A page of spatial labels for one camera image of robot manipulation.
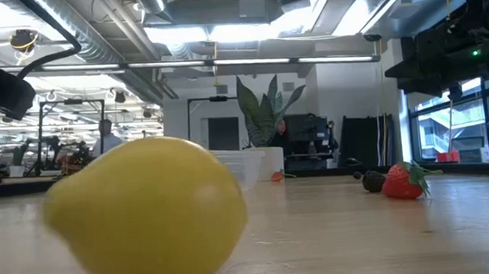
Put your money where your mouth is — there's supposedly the black table edge rail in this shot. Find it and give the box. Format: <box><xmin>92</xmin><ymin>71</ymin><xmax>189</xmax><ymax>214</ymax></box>
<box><xmin>285</xmin><ymin>155</ymin><xmax>489</xmax><ymax>192</ymax></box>

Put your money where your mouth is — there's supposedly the black robot rig frame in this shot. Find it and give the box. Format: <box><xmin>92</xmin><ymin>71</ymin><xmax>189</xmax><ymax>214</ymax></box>
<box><xmin>30</xmin><ymin>96</ymin><xmax>110</xmax><ymax>177</ymax></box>

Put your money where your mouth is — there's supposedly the small red strawberry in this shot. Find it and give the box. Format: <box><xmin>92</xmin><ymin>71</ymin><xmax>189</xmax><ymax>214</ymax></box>
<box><xmin>269</xmin><ymin>167</ymin><xmax>297</xmax><ymax>183</ymax></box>

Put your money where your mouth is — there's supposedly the large blackberry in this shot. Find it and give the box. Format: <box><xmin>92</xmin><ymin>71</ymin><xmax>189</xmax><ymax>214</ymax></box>
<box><xmin>361</xmin><ymin>169</ymin><xmax>388</xmax><ymax>195</ymax></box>

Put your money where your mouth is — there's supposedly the person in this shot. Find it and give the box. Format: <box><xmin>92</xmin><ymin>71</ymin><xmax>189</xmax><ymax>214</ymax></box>
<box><xmin>89</xmin><ymin>117</ymin><xmax>125</xmax><ymax>158</ymax></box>

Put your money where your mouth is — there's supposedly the black monitor workstation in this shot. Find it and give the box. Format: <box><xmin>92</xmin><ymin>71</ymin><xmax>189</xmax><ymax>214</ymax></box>
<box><xmin>280</xmin><ymin>111</ymin><xmax>341</xmax><ymax>172</ymax></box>

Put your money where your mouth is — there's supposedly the long linear ceiling light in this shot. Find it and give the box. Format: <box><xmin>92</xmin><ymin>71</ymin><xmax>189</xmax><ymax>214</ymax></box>
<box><xmin>0</xmin><ymin>40</ymin><xmax>381</xmax><ymax>89</ymax></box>

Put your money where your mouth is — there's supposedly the silver round ventilation duct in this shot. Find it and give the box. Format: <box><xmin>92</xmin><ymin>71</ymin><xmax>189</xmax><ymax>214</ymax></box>
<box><xmin>1</xmin><ymin>0</ymin><xmax>165</xmax><ymax>115</ymax></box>

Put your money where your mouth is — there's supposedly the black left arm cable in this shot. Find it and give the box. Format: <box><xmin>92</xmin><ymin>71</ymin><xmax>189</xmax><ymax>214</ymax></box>
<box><xmin>10</xmin><ymin>0</ymin><xmax>85</xmax><ymax>80</ymax></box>

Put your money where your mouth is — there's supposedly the white plant pot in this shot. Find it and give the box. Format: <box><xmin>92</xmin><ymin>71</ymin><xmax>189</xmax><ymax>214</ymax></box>
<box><xmin>244</xmin><ymin>146</ymin><xmax>287</xmax><ymax>184</ymax></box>

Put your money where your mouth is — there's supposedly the green snake plant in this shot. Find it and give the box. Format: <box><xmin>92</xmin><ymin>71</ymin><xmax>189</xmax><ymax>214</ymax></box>
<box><xmin>234</xmin><ymin>70</ymin><xmax>311</xmax><ymax>150</ymax></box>

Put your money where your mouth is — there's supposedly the large red strawberry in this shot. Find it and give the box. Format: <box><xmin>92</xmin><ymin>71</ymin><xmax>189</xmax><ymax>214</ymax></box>
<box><xmin>378</xmin><ymin>158</ymin><xmax>446</xmax><ymax>202</ymax></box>

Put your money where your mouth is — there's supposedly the black leaning panel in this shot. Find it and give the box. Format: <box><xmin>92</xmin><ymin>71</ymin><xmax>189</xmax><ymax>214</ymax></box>
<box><xmin>337</xmin><ymin>112</ymin><xmax>398</xmax><ymax>170</ymax></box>

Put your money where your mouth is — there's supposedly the clear plastic tupperware container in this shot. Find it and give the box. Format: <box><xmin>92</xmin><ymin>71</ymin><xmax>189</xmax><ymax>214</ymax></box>
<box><xmin>208</xmin><ymin>146</ymin><xmax>269</xmax><ymax>195</ymax></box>

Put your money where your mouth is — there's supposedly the hanging cable reel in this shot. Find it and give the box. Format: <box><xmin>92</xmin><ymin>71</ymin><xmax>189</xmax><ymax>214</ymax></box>
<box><xmin>9</xmin><ymin>28</ymin><xmax>40</xmax><ymax>55</ymax></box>

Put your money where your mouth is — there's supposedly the red box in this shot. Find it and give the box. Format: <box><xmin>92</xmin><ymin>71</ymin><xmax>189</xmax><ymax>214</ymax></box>
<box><xmin>436</xmin><ymin>150</ymin><xmax>461</xmax><ymax>164</ymax></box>

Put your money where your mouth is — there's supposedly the yellow lemon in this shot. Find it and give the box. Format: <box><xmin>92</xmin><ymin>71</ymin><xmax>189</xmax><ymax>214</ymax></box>
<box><xmin>37</xmin><ymin>130</ymin><xmax>253</xmax><ymax>274</ymax></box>

